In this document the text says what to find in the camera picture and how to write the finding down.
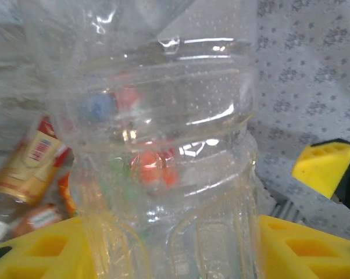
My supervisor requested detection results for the clear ribbed bottle white cap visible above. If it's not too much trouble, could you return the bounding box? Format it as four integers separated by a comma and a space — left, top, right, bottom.
44, 0, 263, 279

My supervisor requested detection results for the yellow red juice carton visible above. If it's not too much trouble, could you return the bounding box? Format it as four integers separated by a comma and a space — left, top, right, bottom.
0, 115, 74, 204

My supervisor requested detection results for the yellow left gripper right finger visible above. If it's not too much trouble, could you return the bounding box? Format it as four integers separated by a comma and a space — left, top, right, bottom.
258, 214, 350, 279

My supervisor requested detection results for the bottle brown orange label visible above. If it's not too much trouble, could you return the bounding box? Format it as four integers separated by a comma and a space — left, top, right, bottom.
0, 203, 64, 242

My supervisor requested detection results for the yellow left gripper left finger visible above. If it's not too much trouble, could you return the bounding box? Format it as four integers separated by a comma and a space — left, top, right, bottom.
0, 216, 97, 279

